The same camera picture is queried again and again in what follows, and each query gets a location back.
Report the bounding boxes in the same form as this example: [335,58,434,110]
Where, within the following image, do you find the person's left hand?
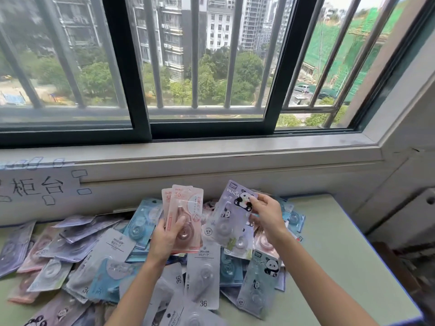
[148,215,187,266]

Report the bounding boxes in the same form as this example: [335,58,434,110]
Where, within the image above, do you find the person's right hand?
[249,193,290,241]

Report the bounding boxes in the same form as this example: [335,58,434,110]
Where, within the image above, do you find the pink correction tape packet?
[161,187,174,232]
[167,185,204,255]

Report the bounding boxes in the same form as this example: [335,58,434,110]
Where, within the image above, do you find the purple panda correction tape packet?
[207,180,259,250]

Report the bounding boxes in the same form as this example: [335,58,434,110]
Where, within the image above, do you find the person's right forearm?
[271,230,378,326]

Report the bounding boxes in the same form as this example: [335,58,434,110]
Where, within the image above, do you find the person's left forearm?
[105,254,168,326]

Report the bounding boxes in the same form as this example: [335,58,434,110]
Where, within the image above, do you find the pile of correction tape packets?
[0,196,306,326]

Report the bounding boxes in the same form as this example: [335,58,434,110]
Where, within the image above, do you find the white handwritten paper sign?
[0,157,93,206]

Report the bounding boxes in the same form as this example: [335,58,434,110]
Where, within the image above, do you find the grey metal window grille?
[0,0,405,129]

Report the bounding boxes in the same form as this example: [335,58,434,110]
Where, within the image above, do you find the dark window frame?
[0,0,435,150]

